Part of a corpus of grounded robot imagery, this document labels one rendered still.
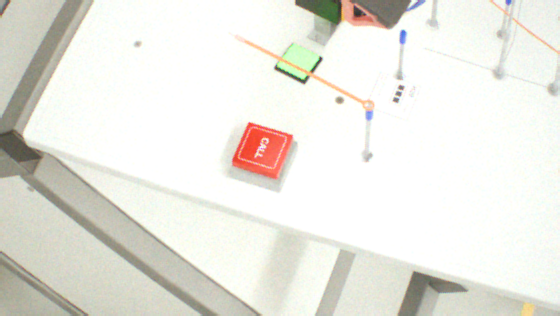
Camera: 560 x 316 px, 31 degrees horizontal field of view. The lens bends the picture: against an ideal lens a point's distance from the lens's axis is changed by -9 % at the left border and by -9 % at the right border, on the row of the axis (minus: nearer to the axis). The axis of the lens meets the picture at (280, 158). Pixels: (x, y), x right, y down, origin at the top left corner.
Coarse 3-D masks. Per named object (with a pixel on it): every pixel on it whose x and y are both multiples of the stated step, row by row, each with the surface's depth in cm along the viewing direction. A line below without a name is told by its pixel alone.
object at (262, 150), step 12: (252, 132) 112; (264, 132) 112; (276, 132) 112; (240, 144) 111; (252, 144) 111; (264, 144) 111; (276, 144) 111; (288, 144) 111; (240, 156) 110; (252, 156) 110; (264, 156) 110; (276, 156) 110; (240, 168) 111; (252, 168) 110; (264, 168) 110; (276, 168) 110
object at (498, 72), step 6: (510, 12) 107; (510, 18) 107; (510, 24) 108; (510, 30) 111; (504, 36) 112; (504, 42) 113; (504, 48) 114; (504, 54) 115; (504, 60) 116; (498, 66) 117; (492, 72) 119; (498, 72) 118; (504, 72) 118; (498, 78) 118
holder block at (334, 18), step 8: (296, 0) 117; (304, 0) 116; (312, 0) 115; (320, 0) 114; (328, 0) 113; (336, 0) 113; (304, 8) 117; (312, 8) 116; (320, 8) 115; (328, 8) 114; (336, 8) 113; (320, 16) 117; (328, 16) 116; (336, 16) 115; (336, 24) 116
